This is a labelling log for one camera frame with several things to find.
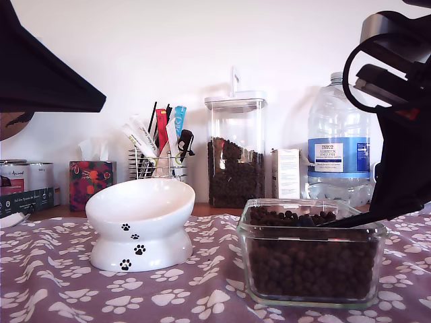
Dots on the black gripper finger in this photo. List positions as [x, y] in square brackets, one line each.
[404, 168]
[33, 74]

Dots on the black plastic measuring spoon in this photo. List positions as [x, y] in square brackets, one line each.
[350, 220]

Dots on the white ceramic paw-print cat bowl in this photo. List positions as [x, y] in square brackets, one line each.
[141, 202]

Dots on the large clear blue-labelled water bottle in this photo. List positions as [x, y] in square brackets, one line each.
[333, 128]

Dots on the white paper tissue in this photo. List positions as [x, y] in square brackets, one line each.
[94, 149]

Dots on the plain white tin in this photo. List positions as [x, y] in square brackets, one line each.
[42, 175]

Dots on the white tin with red label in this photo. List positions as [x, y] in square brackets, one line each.
[15, 175]

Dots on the small white printed carton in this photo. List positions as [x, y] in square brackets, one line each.
[288, 171]

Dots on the white sachet with green print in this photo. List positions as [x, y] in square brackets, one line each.
[136, 141]

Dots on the white sachet with dark text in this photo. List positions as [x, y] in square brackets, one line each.
[143, 131]

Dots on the floral red tissue box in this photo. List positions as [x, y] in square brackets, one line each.
[91, 185]

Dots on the thin black stick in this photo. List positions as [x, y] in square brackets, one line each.
[153, 116]

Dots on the dark green flat box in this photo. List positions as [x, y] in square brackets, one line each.
[27, 202]

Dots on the red sachet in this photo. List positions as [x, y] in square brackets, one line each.
[163, 131]

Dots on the small white object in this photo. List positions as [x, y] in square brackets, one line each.
[11, 219]

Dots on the plain white sachet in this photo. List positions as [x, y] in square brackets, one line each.
[171, 138]

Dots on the blue sachet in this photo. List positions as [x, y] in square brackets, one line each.
[180, 121]

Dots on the black plastic clip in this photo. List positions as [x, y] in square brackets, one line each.
[186, 138]

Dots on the square clear glass container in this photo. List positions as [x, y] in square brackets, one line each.
[243, 235]

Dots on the tall clear white-lidded storage jar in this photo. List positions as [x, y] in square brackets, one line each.
[235, 117]

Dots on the purple paw-print cloth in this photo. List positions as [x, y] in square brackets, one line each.
[50, 286]

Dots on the pale grey camera box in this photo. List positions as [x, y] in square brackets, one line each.
[370, 27]

